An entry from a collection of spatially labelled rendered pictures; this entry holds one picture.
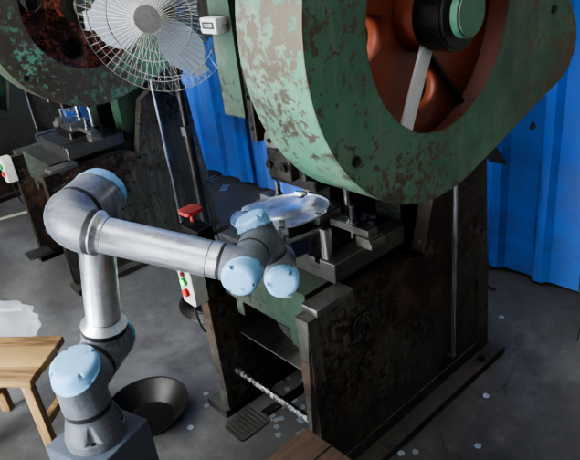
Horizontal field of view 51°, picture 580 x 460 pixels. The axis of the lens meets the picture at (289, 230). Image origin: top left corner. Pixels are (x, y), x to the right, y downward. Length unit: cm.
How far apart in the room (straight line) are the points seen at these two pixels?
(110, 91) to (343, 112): 183
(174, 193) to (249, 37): 222
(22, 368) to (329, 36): 155
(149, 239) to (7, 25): 162
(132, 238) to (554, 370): 167
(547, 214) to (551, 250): 18
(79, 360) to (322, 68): 88
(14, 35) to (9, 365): 127
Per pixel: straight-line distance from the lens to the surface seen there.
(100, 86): 283
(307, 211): 171
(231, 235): 168
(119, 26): 240
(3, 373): 223
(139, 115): 316
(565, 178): 263
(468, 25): 132
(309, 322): 156
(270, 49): 112
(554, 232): 275
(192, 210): 193
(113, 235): 124
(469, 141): 152
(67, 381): 150
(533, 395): 230
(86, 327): 158
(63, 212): 128
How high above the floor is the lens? 152
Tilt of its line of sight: 27 degrees down
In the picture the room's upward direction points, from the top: 7 degrees counter-clockwise
